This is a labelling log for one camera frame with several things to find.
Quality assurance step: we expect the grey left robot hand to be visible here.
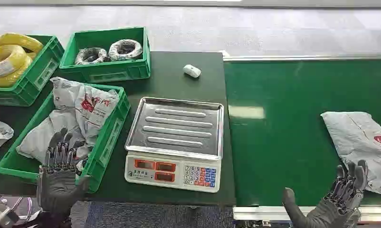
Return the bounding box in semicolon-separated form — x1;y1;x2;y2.
36;127;91;217

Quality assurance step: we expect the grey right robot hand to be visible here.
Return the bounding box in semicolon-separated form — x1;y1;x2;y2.
282;159;369;228

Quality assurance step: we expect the plain grey parcel bag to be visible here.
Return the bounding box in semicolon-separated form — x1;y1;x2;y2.
15;108;94;172

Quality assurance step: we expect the large grey parcel bag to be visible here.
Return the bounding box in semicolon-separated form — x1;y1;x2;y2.
321;111;381;194

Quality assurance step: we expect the green crate with parcels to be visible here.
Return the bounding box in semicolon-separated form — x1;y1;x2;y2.
0;83;131;193

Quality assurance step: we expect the green conveyor belt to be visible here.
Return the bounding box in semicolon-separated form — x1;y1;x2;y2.
223;54;381;222

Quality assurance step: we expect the grey parcel bag red print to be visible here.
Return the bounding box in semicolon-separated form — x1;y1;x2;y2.
49;76;121;146

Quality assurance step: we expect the green crate with yellow coils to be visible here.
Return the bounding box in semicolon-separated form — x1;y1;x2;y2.
0;34;65;107

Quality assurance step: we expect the green crate with grey coils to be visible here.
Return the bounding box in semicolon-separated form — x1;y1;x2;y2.
58;27;152;84

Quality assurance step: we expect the white electronic scale steel tray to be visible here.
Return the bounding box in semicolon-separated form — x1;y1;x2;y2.
124;96;225;193

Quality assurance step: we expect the small white oval object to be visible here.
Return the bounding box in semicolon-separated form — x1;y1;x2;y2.
182;64;202;79

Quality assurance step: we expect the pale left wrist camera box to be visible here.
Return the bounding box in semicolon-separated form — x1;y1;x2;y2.
0;200;20;228

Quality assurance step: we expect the grey wrapped cable coil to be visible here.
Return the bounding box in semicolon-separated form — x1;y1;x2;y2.
74;47;111;66
108;39;143;62

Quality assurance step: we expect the yellow cable coil with label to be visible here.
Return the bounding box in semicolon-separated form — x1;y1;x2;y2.
0;44;28;80

